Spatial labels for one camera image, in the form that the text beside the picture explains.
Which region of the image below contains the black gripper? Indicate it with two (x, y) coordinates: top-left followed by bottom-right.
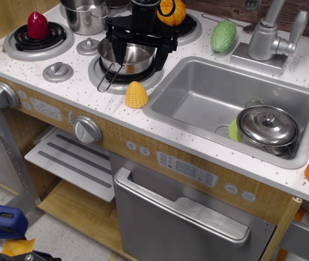
(106, 16), (179, 72)

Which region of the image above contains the silver countertop knob rear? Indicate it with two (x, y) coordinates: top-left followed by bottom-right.
(76, 38), (100, 56)

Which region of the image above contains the orange toy pumpkin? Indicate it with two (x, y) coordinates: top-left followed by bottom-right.
(157, 0), (186, 27)

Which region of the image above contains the white oven shelf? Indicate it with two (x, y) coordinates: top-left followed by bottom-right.
(24, 127), (115, 202)

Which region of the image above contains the right oven dial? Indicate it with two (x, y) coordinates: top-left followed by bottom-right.
(72, 115), (102, 144)

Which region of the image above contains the silver countertop knob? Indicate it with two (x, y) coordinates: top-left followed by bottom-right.
(42, 62), (73, 83)
(76, 38), (100, 56)

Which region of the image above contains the grey toy sink basin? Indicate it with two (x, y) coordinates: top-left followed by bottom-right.
(144, 57), (309, 169)

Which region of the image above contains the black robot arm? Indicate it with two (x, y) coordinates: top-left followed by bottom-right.
(106, 1), (180, 71)

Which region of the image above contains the green cloth in sink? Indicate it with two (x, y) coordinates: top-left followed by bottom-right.
(228, 119), (242, 142)

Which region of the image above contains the tall steel pot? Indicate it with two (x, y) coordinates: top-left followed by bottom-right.
(60, 0), (110, 35)

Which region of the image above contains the back left stove burner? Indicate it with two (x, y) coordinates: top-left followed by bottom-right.
(4, 22), (75, 61)

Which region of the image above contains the oven dial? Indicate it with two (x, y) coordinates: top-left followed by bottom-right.
(0, 82), (20, 108)
(72, 115), (102, 144)

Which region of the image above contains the grey dishwasher door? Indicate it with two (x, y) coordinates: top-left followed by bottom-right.
(111, 154), (275, 260)

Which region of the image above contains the left oven dial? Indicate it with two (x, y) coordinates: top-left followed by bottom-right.
(0, 82), (20, 108)

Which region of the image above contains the steel pot with lid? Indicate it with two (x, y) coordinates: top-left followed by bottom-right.
(236, 100), (299, 158)

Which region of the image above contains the silver countertop knob front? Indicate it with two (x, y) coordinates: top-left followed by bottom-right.
(42, 62), (73, 83)

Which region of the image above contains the stove burner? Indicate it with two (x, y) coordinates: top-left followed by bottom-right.
(4, 22), (75, 61)
(88, 55), (164, 95)

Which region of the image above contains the red toy pepper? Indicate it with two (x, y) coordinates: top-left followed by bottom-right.
(27, 11), (50, 40)

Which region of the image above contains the green toy bitter gourd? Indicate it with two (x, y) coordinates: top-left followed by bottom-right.
(211, 21), (236, 52)

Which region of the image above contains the front stove burner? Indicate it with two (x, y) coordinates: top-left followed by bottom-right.
(88, 55), (164, 95)

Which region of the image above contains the small steel pan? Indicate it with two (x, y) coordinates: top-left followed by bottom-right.
(98, 39), (155, 81)

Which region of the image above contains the yellow toy corn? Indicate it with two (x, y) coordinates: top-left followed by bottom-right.
(125, 81), (149, 108)

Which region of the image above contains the blue clamp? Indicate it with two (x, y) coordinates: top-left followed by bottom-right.
(0, 205), (29, 239)

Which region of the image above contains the silver toy faucet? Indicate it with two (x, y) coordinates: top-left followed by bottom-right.
(230, 1), (308, 77)

